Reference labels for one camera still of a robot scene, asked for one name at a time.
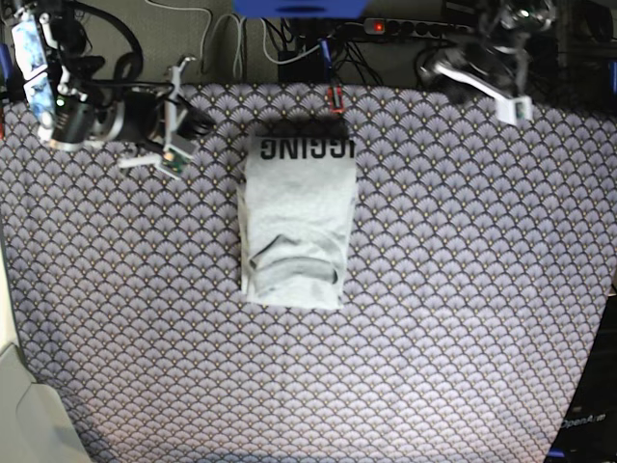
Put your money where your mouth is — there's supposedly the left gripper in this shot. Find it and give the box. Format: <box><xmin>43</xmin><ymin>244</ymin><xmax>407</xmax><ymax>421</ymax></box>
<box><xmin>418</xmin><ymin>41</ymin><xmax>525</xmax><ymax>104</ymax></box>

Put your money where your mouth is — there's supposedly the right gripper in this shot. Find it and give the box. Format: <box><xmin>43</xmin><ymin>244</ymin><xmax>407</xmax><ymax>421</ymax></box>
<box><xmin>47</xmin><ymin>55</ymin><xmax>215</xmax><ymax>169</ymax></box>

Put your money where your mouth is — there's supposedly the light grey T-shirt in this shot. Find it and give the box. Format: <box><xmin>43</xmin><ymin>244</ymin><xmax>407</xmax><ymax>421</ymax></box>
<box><xmin>237</xmin><ymin>136</ymin><xmax>358</xmax><ymax>310</ymax></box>

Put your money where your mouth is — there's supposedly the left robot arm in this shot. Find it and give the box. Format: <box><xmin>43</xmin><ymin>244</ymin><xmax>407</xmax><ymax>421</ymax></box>
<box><xmin>416</xmin><ymin>1</ymin><xmax>556</xmax><ymax>102</ymax></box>

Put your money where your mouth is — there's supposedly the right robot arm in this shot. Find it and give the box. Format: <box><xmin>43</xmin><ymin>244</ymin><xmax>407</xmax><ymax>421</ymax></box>
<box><xmin>1</xmin><ymin>1</ymin><xmax>215</xmax><ymax>177</ymax></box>

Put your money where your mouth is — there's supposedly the blue box overhead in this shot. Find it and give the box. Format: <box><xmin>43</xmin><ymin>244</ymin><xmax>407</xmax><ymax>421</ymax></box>
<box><xmin>233</xmin><ymin>0</ymin><xmax>368</xmax><ymax>19</ymax></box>

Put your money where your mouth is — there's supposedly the black power strip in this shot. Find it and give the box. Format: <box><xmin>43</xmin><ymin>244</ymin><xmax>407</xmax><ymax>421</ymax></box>
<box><xmin>363</xmin><ymin>17</ymin><xmax>473</xmax><ymax>40</ymax></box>

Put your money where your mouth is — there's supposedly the red black table clamp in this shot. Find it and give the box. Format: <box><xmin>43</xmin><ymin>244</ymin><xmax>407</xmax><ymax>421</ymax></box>
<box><xmin>327</xmin><ymin>86</ymin><xmax>345</xmax><ymax>114</ymax></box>

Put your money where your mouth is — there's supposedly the fan-patterned table cloth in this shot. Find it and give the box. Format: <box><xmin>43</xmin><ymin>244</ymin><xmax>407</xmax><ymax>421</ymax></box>
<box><xmin>1</xmin><ymin>84</ymin><xmax>616</xmax><ymax>462</ymax></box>

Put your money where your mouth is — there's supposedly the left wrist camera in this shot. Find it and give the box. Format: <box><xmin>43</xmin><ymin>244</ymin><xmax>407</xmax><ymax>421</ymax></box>
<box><xmin>433</xmin><ymin>61</ymin><xmax>533</xmax><ymax>125</ymax></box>

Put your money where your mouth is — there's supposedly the white cable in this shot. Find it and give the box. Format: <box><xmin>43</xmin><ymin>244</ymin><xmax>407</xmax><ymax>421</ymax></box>
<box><xmin>144</xmin><ymin>0</ymin><xmax>323</xmax><ymax>78</ymax></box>

